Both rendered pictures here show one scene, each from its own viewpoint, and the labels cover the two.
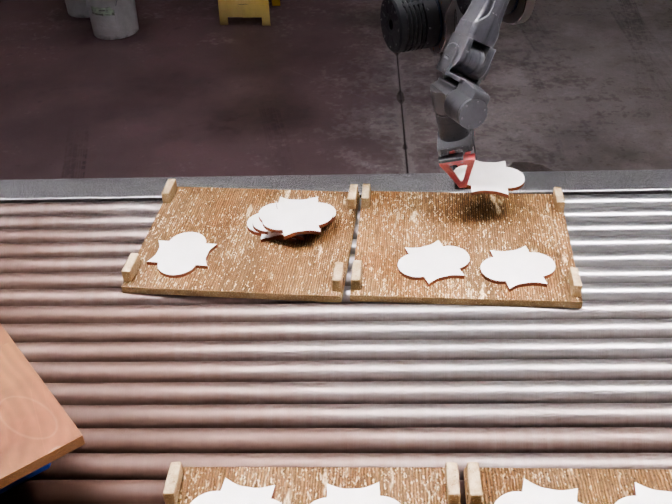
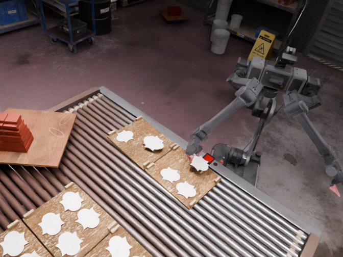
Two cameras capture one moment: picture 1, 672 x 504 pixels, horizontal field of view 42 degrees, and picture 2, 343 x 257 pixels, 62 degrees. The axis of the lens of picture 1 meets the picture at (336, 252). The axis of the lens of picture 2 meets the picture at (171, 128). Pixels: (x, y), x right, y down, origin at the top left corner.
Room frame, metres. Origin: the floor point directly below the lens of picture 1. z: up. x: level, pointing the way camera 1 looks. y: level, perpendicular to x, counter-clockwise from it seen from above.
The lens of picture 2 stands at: (0.24, -0.74, 2.50)
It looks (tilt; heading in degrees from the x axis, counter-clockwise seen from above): 43 degrees down; 30
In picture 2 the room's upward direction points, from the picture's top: 9 degrees clockwise
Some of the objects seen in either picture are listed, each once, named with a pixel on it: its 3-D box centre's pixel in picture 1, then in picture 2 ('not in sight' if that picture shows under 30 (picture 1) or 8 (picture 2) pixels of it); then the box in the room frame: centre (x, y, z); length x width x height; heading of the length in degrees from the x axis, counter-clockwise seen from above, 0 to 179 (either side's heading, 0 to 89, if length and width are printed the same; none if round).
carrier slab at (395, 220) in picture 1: (462, 244); (183, 175); (1.38, -0.25, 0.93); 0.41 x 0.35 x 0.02; 83
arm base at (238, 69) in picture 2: not in sight; (239, 73); (2.01, -0.21, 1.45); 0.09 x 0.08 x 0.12; 107
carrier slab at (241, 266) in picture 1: (248, 239); (142, 141); (1.43, 0.17, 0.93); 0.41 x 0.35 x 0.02; 82
